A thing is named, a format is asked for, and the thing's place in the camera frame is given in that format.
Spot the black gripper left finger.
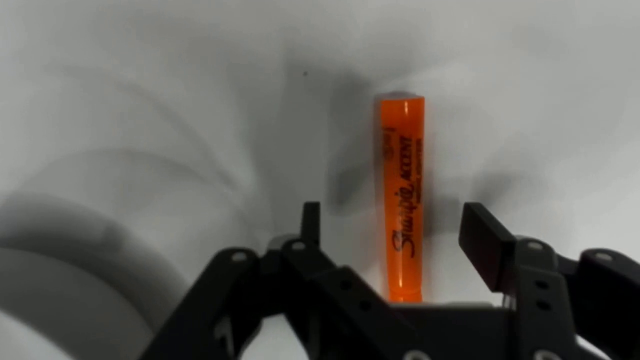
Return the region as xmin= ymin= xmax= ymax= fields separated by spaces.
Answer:
xmin=139 ymin=200 xmax=402 ymax=360

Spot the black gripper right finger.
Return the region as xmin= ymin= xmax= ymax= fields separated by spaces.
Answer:
xmin=458 ymin=200 xmax=640 ymax=360

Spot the orange highlighter marker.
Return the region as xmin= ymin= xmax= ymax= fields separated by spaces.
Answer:
xmin=375 ymin=92 xmax=429 ymax=306

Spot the grey white round object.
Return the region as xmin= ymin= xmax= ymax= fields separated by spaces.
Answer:
xmin=0 ymin=245 xmax=191 ymax=360

